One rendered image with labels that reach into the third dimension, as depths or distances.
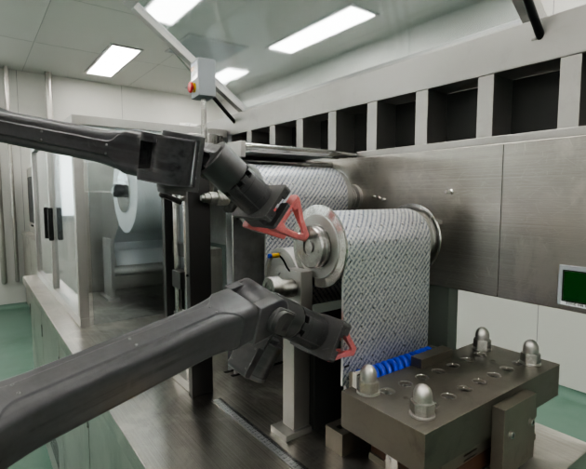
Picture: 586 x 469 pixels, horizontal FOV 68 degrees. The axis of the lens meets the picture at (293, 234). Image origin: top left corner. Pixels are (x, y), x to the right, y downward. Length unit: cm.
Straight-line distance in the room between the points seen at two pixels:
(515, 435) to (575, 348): 270
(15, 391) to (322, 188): 75
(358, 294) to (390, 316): 10
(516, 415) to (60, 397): 64
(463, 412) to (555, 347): 285
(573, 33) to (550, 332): 279
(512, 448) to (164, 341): 57
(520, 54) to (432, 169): 27
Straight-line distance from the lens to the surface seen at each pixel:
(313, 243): 75
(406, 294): 86
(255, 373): 66
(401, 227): 84
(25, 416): 42
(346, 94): 124
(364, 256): 76
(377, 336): 82
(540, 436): 99
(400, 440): 68
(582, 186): 88
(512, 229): 92
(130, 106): 646
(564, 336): 350
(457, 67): 103
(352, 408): 73
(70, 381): 44
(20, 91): 623
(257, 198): 66
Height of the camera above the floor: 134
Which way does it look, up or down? 5 degrees down
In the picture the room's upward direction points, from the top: straight up
